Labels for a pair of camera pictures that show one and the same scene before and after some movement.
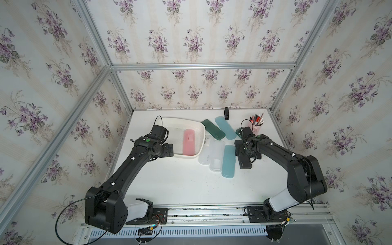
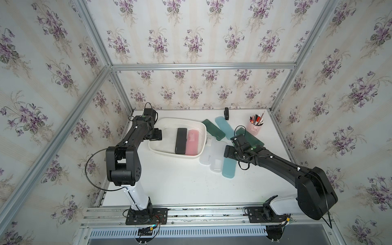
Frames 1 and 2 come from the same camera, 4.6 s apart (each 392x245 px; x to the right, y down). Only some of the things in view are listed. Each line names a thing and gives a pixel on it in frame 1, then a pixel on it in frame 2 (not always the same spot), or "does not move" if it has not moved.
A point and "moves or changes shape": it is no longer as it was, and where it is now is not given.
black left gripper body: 163,150 to 156,135
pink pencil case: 189,142 moves or changes shape
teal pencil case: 228,165 does not move
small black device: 226,113 does not move
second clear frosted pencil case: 216,155 does not move
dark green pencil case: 214,130 does not move
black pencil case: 244,161 to 181,141
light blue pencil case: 225,127 does not move
